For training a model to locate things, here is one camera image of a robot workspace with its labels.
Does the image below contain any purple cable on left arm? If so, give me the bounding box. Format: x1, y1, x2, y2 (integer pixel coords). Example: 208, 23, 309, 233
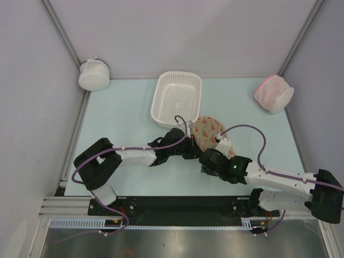
71, 115, 188, 237

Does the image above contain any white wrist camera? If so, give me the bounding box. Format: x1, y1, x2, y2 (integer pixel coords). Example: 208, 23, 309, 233
186, 120, 194, 138
215, 134, 232, 156

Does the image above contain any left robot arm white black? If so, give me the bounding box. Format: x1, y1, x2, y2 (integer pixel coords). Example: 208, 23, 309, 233
73, 128, 202, 215

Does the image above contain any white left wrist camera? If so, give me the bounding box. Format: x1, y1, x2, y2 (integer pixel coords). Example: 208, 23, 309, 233
186, 120, 194, 138

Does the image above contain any white slotted cable duct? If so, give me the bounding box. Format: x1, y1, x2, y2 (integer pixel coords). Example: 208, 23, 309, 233
50, 217, 269, 230

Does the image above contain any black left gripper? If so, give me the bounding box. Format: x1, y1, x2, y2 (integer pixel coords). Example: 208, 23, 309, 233
168, 135, 202, 160

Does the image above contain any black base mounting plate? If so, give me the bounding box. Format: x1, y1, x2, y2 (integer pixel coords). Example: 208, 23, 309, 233
88, 196, 280, 218

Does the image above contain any pink round mesh laundry bag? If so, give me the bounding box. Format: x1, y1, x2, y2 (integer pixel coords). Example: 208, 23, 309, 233
254, 75, 294, 113

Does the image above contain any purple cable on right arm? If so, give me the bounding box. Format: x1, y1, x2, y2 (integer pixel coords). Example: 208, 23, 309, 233
214, 124, 344, 236

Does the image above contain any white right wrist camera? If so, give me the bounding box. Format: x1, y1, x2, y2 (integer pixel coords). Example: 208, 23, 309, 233
215, 134, 232, 156

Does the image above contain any white round mesh laundry bag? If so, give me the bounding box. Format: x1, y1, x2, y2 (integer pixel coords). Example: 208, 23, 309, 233
78, 56, 110, 91

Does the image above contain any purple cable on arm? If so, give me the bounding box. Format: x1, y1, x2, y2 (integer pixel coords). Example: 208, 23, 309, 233
214, 124, 344, 236
71, 115, 188, 237

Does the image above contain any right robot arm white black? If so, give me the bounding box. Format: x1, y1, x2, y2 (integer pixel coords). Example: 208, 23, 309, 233
199, 149, 343, 224

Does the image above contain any aluminium front frame rail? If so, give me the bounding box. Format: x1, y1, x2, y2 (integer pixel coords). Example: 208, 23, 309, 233
39, 196, 91, 218

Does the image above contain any white perforated plastic basket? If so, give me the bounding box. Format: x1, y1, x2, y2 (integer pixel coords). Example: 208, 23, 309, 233
150, 71, 202, 128

